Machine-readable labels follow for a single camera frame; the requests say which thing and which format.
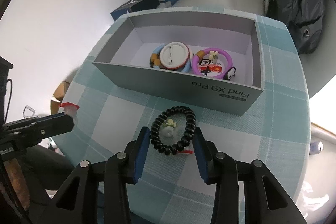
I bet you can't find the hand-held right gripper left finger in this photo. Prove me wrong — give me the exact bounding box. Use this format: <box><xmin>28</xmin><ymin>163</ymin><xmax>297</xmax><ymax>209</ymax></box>
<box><xmin>54</xmin><ymin>126</ymin><xmax>151</xmax><ymax>224</ymax></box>

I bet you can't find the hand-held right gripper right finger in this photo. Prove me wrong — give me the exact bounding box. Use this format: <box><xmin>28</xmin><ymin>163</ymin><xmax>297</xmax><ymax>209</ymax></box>
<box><xmin>193</xmin><ymin>127</ymin><xmax>307</xmax><ymax>224</ymax></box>

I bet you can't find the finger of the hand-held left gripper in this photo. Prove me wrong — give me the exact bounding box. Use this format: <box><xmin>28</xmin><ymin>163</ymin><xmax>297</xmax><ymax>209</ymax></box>
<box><xmin>1</xmin><ymin>114</ymin><xmax>75</xmax><ymax>149</ymax></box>
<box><xmin>34</xmin><ymin>112</ymin><xmax>67</xmax><ymax>121</ymax></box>

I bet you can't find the black coil bracelet white charm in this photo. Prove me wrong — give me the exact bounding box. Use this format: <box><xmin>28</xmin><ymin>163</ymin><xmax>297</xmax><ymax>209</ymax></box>
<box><xmin>150</xmin><ymin>106</ymin><xmax>197</xmax><ymax>157</ymax></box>

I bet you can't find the grey cardboard box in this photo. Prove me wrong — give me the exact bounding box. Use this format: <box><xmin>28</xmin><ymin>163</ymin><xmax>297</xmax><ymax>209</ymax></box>
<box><xmin>92</xmin><ymin>11</ymin><xmax>264</xmax><ymax>117</ymax></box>

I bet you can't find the round badge red print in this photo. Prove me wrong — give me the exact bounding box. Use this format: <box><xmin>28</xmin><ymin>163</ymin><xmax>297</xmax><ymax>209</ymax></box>
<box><xmin>199</xmin><ymin>59</ymin><xmax>223</xmax><ymax>78</ymax></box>

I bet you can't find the purple bracelet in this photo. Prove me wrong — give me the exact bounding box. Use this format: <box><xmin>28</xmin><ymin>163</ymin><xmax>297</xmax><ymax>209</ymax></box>
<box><xmin>191</xmin><ymin>48</ymin><xmax>238</xmax><ymax>82</ymax></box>

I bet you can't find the round white badge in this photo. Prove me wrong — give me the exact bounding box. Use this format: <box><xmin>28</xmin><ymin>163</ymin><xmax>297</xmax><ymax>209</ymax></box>
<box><xmin>160</xmin><ymin>42</ymin><xmax>194</xmax><ymax>71</ymax></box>

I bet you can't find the light blue bracelet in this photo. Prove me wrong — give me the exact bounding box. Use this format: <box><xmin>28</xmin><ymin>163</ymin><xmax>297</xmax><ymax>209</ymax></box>
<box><xmin>150</xmin><ymin>45</ymin><xmax>194</xmax><ymax>73</ymax></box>

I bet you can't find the person's left forearm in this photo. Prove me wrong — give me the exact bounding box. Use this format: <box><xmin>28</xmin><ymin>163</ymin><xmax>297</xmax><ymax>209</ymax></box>
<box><xmin>1</xmin><ymin>160</ymin><xmax>30</xmax><ymax>214</ymax></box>

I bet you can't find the brown cardboard box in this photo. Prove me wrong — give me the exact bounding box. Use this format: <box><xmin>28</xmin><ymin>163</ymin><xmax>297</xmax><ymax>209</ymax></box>
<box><xmin>51</xmin><ymin>80</ymin><xmax>72</xmax><ymax>114</ymax></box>

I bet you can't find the clear plastic box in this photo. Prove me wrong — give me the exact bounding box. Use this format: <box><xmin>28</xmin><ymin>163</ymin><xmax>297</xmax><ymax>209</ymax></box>
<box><xmin>23</xmin><ymin>106</ymin><xmax>36</xmax><ymax>118</ymax></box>

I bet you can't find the dark grey cloth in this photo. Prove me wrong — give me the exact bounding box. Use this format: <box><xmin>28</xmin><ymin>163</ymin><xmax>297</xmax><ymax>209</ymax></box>
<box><xmin>26</xmin><ymin>145</ymin><xmax>79</xmax><ymax>191</ymax></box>

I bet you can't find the teal checked tablecloth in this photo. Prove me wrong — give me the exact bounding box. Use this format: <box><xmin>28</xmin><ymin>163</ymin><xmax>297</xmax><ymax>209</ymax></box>
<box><xmin>51</xmin><ymin>5</ymin><xmax>310</xmax><ymax>224</ymax></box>

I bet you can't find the small white can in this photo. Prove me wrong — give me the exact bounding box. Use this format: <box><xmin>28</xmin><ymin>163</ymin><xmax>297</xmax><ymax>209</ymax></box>
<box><xmin>310</xmin><ymin>141</ymin><xmax>324</xmax><ymax>156</ymax></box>

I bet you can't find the dark blue shoe box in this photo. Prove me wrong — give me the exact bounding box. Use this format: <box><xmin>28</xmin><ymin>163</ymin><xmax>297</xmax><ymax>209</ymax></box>
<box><xmin>110</xmin><ymin>0</ymin><xmax>160</xmax><ymax>21</ymax></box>

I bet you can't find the black backpack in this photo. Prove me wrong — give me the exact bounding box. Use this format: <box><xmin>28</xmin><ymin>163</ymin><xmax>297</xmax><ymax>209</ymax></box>
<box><xmin>266</xmin><ymin>0</ymin><xmax>326</xmax><ymax>54</ymax></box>

